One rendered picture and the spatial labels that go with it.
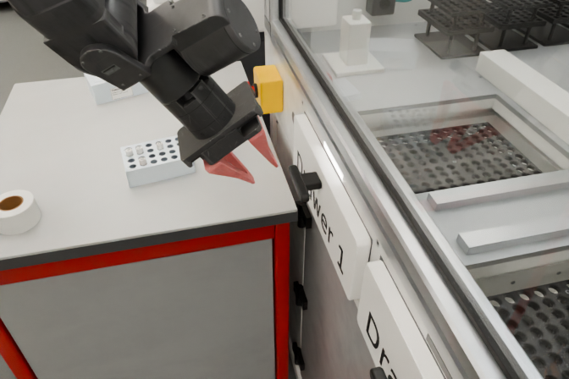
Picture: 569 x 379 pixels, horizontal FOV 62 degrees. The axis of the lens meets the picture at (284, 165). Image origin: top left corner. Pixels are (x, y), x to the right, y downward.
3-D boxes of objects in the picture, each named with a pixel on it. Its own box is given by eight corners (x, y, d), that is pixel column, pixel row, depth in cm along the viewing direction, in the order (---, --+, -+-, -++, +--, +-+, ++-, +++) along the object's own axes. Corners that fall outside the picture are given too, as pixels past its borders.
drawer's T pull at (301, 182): (301, 205, 63) (301, 197, 62) (288, 171, 68) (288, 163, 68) (327, 200, 63) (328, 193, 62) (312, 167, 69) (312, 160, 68)
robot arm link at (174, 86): (127, 38, 48) (110, 71, 44) (178, 6, 45) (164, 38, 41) (173, 85, 52) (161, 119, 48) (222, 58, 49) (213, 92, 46)
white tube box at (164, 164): (129, 188, 87) (125, 172, 84) (124, 162, 93) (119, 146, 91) (196, 173, 90) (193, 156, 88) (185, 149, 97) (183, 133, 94)
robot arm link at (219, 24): (74, -14, 42) (70, 63, 39) (169, -86, 38) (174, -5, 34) (168, 51, 52) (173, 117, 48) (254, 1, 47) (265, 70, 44)
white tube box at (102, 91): (96, 105, 111) (91, 85, 107) (88, 90, 117) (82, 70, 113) (149, 92, 116) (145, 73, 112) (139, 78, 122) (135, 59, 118)
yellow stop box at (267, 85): (257, 116, 92) (256, 82, 87) (251, 98, 97) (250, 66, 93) (283, 112, 93) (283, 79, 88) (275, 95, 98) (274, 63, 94)
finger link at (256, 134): (298, 170, 55) (251, 117, 49) (249, 204, 56) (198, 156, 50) (284, 139, 60) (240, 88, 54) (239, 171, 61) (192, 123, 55)
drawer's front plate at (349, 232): (349, 303, 60) (357, 243, 53) (293, 167, 82) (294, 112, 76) (361, 300, 60) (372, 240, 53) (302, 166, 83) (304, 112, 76)
